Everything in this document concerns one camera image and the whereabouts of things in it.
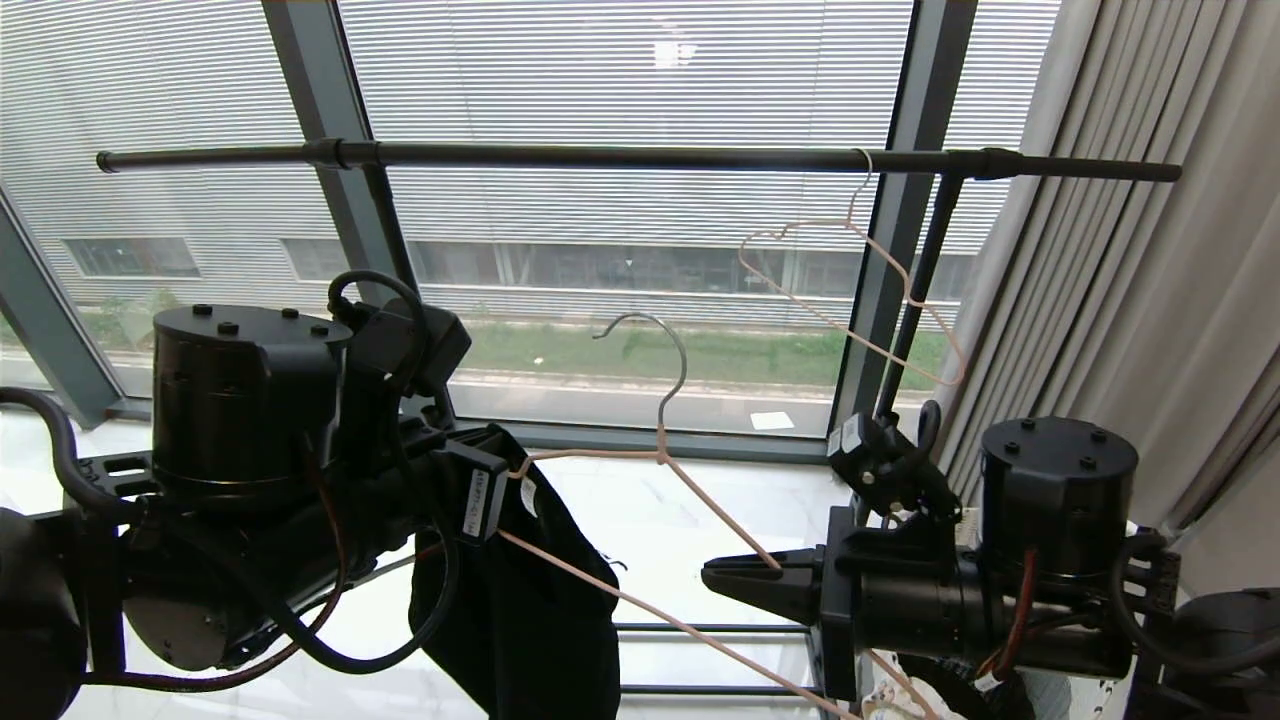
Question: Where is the pink clothes hanger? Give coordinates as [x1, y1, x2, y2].
[495, 312, 946, 720]
[738, 150, 969, 390]

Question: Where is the cream printed garment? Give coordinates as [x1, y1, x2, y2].
[862, 682, 941, 720]

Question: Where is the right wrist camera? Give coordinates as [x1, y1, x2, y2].
[826, 400, 963, 527]

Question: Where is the black cable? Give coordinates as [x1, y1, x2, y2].
[1105, 530, 1280, 683]
[0, 387, 143, 523]
[327, 269, 433, 393]
[160, 500, 463, 675]

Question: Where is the black clothes rack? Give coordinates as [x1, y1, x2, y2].
[97, 140, 1183, 697]

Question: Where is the beige curtain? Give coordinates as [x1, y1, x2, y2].
[925, 0, 1280, 601]

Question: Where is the black short-sleeved shirt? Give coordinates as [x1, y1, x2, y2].
[408, 425, 623, 720]

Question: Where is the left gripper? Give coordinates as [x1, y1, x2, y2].
[120, 428, 513, 673]

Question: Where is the window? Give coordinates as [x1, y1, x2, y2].
[0, 0, 1061, 467]

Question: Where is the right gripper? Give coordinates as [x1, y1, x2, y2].
[700, 504, 1137, 702]

